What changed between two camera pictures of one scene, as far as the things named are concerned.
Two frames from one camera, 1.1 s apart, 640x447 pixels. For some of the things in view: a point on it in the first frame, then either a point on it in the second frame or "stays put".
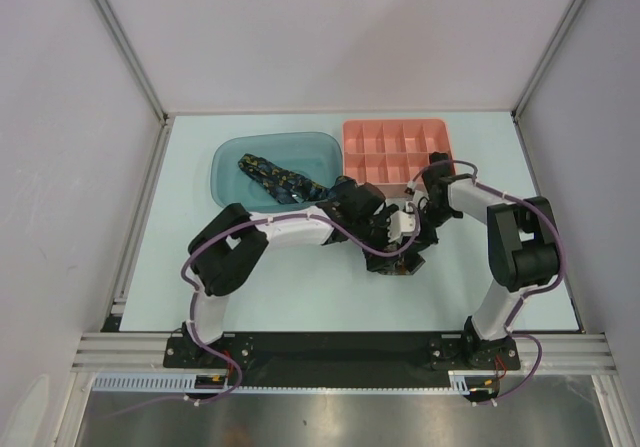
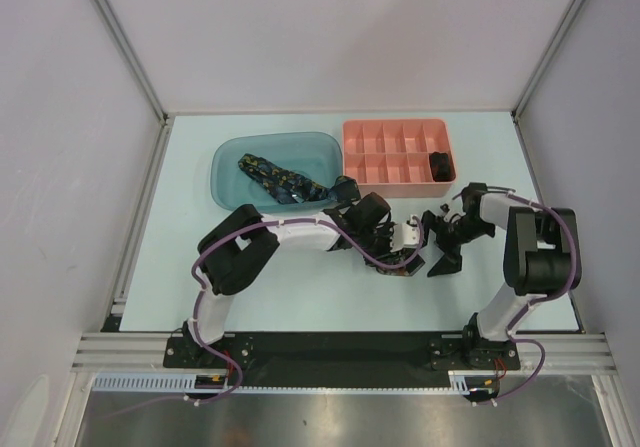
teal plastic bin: [312, 154] stays put
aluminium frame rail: [566, 352] stays put
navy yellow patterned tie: [286, 185] stays put
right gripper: [424, 240] → [430, 220]
